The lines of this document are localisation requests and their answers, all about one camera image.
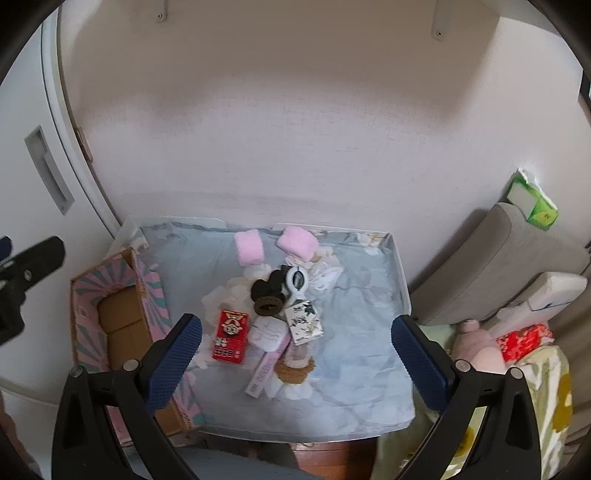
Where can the wooden stool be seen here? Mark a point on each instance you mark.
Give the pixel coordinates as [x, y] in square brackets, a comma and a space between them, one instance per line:
[332, 459]

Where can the red printed box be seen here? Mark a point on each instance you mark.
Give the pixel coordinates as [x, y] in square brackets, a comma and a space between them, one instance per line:
[230, 337]

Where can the black scrunchie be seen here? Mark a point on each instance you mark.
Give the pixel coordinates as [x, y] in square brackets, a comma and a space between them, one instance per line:
[268, 285]

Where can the pink patterned cardboard box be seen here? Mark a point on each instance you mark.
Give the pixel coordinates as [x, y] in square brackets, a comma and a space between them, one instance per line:
[120, 323]

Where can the grey cushion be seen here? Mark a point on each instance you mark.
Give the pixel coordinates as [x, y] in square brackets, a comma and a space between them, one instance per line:
[498, 258]

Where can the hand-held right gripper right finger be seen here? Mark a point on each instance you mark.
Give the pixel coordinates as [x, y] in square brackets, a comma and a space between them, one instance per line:
[420, 364]

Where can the brown fluffy scrunchie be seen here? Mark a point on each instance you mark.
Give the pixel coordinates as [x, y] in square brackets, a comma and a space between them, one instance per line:
[295, 371]

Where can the white door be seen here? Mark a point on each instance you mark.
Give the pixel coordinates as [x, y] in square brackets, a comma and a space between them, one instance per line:
[27, 92]

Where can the clear bag of white items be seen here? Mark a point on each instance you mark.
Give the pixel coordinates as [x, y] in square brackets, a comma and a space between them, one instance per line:
[325, 274]

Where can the green tissue pack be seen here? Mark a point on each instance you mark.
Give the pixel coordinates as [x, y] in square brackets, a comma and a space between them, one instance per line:
[531, 201]

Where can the pink plush toy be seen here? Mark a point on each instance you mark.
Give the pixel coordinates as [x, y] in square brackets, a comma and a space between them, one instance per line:
[475, 350]

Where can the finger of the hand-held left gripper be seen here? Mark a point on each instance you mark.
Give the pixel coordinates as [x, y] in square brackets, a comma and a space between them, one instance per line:
[37, 263]
[3, 251]

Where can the blue floral cloth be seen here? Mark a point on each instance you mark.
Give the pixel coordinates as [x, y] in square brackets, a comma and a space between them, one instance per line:
[360, 323]

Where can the pink fluffy roll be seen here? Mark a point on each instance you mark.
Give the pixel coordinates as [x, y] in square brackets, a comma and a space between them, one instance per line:
[249, 247]
[298, 241]

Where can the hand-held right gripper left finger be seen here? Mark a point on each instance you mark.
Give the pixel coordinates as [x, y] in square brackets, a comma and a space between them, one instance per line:
[178, 360]

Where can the white patterned tissue packet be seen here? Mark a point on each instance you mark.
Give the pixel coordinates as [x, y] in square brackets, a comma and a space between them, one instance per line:
[302, 323]

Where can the white wall bracket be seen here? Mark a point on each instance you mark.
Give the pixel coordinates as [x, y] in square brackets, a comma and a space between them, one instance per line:
[160, 11]
[441, 21]

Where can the red patterned packet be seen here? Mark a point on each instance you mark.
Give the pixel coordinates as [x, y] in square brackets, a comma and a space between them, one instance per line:
[526, 344]

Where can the long pink box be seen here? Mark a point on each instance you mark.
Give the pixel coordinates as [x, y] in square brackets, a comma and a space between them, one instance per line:
[263, 374]

